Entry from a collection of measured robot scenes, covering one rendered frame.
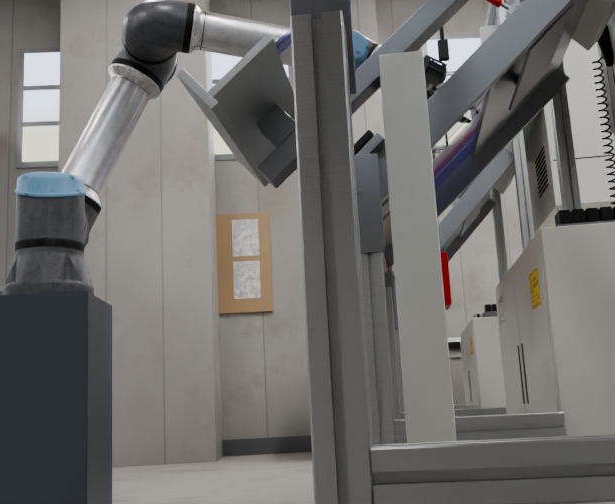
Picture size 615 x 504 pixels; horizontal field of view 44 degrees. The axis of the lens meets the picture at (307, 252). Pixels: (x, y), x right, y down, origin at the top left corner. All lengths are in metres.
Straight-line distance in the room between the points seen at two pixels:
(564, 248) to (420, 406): 0.47
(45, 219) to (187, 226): 4.24
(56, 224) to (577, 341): 0.89
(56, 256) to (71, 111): 4.69
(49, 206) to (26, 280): 0.13
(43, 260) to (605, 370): 0.94
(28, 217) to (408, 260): 0.69
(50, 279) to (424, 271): 0.65
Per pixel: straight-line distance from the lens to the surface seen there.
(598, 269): 1.33
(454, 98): 1.38
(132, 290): 5.56
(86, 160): 1.56
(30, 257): 1.36
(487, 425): 1.24
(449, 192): 2.03
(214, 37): 1.54
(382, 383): 1.24
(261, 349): 5.97
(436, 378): 0.97
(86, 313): 1.29
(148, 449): 5.48
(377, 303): 1.25
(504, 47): 1.42
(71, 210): 1.39
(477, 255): 6.26
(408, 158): 1.02
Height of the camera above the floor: 0.35
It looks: 11 degrees up
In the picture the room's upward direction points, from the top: 3 degrees counter-clockwise
